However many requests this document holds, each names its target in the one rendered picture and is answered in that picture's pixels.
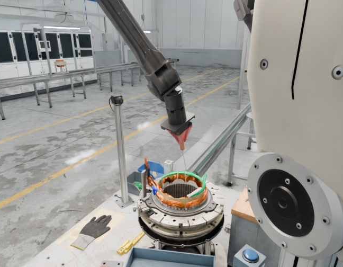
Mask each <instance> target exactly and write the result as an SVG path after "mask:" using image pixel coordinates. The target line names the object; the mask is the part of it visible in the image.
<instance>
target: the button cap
mask: <svg viewBox="0 0 343 267"><path fill-rule="evenodd" d="M243 255H244V257H245V258H246V259H247V260H250V261H255V260H257V257H258V255H257V253H256V252H255V251H254V250H252V249H246V250H245V251H244V254H243Z"/></svg>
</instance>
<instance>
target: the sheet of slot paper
mask: <svg viewBox="0 0 343 267"><path fill-rule="evenodd" d="M102 215H106V216H108V215H111V216H112V219H111V221H110V222H109V223H108V224H107V226H109V227H110V228H111V229H110V230H109V231H107V232H106V233H105V234H103V235H101V236H100V237H98V238H96V239H94V240H93V241H92V242H94V243H97V244H100V243H101V242H102V241H103V240H104V239H105V238H106V237H107V236H108V235H109V234H110V233H111V232H112V231H113V230H114V229H115V227H116V226H117V225H118V224H119V223H120V222H121V221H122V220H123V219H124V218H125V217H126V215H123V214H121V213H118V212H115V211H112V210H109V209H106V208H103V207H101V208H100V209H99V210H98V211H97V212H95V213H94V214H93V215H92V216H90V217H89V218H88V219H87V220H82V221H81V222H80V223H79V224H78V225H77V226H75V227H74V228H73V229H72V230H71V231H69V232H68V233H67V234H66V235H65V236H63V237H62V238H61V239H59V240H58V241H56V242H55V244H57V245H59V246H60V245H61V244H62V243H63V242H64V241H65V240H67V239H69V240H71V241H70V242H69V243H68V244H67V245H66V246H64V247H63V248H65V249H67V250H69V251H71V252H73V251H74V250H75V249H76V248H75V247H72V246H70V244H71V243H73V242H74V241H75V240H76V239H77V238H78V235H79V233H80V231H81V230H82V228H83V227H84V226H85V225H86V224H87V223H88V222H90V220H91V219H92V218H93V217H96V219H97V218H99V217H100V216H102ZM96 219H95V220H96ZM95 220H94V221H95ZM107 226H106V227H107Z"/></svg>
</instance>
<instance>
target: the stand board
mask: <svg viewBox="0 0 343 267"><path fill-rule="evenodd" d="M247 198H248V193H247V189H246V187H245V188H244V190H243V191H242V193H241V195H240V196H239V198H238V199H237V201H236V202H235V204H234V205H233V207H232V209H231V214H232V215H235V216H238V217H240V218H243V219H246V220H249V221H252V222H254V223H257V224H259V223H258V221H257V219H256V218H255V216H254V213H253V211H252V209H251V206H250V203H249V201H247V202H246V200H247Z"/></svg>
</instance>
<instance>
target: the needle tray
mask: <svg viewBox="0 0 343 267"><path fill-rule="evenodd" d="M124 267H215V256H212V255H203V254H194V253H184V252H175V251H166V250H157V249H151V248H143V247H133V246H132V248H131V251H130V253H129V256H128V259H127V261H126V264H125V266H124Z"/></svg>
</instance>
